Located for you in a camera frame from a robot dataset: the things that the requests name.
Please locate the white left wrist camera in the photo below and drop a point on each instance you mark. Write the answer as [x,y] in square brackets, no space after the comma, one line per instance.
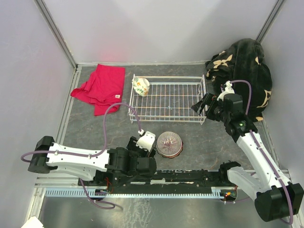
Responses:
[146,140]

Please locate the floral orange green bowl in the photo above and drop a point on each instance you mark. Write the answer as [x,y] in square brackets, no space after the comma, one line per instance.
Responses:
[141,86]

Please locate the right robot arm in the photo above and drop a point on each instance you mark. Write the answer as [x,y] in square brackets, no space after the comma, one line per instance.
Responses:
[274,195]

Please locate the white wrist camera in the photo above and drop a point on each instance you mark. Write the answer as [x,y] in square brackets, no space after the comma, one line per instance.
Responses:
[225,89]
[146,140]

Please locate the purple striped bowl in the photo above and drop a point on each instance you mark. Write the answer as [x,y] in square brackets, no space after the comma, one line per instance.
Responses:
[169,137]

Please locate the black floral blanket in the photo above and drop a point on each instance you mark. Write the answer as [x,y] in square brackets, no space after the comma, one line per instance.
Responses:
[243,60]

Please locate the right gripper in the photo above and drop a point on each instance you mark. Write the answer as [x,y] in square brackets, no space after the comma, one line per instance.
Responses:
[201,104]

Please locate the white paper corner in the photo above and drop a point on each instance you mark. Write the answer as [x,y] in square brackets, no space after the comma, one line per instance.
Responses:
[33,222]

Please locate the white wire dish rack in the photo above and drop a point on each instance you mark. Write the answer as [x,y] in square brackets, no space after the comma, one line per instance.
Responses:
[169,99]

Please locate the red folded t-shirt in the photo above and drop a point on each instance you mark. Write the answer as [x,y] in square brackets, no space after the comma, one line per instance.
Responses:
[104,88]

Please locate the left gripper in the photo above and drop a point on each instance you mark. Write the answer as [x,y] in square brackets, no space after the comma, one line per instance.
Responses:
[131,146]

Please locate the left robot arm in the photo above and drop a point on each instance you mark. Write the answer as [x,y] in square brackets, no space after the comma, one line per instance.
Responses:
[50,156]

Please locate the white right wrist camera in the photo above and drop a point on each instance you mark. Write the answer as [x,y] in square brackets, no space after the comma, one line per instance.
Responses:
[225,89]

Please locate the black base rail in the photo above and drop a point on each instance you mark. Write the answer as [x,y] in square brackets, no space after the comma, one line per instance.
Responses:
[163,182]

